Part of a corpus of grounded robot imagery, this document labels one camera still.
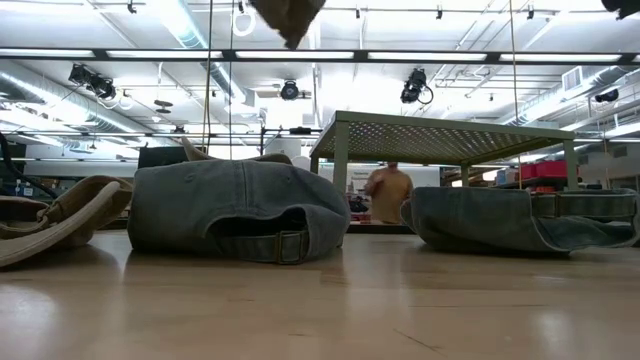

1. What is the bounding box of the blue denim baseball cap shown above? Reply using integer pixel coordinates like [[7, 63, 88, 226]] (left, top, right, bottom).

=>
[[127, 158, 351, 265], [399, 186, 640, 256]]

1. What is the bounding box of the green perforated metal shelf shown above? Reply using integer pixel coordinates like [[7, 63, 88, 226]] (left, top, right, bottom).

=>
[[308, 110, 579, 194]]

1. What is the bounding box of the person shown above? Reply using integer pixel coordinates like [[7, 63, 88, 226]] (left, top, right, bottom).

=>
[[363, 160, 415, 225]]

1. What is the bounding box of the black monitor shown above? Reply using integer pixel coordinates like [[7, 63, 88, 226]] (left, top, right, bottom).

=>
[[138, 146, 189, 170]]

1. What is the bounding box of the black metal stand frame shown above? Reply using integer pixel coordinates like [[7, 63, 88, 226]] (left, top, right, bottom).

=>
[[258, 126, 321, 157]]

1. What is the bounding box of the black table frame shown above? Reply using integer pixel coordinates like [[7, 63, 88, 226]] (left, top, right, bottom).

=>
[[97, 215, 415, 235]]

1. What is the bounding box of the black hanging cable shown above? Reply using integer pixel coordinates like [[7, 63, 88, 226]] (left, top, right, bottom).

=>
[[228, 0, 236, 160]]

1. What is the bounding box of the yellow hanging cable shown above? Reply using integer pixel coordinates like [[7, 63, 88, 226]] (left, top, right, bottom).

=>
[[508, 0, 524, 190], [201, 0, 214, 154]]

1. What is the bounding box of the black overhead frame bar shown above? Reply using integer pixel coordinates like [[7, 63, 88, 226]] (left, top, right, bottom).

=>
[[0, 47, 640, 64]]

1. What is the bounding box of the white cable loop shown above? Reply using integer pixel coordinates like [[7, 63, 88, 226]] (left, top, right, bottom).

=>
[[232, 8, 257, 37]]

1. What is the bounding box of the silver ventilation duct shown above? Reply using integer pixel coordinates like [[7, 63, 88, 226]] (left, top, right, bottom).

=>
[[159, 0, 259, 109], [499, 64, 640, 126], [0, 69, 151, 146]]

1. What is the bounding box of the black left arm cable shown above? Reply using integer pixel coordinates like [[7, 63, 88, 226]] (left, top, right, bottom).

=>
[[0, 132, 59, 201]]

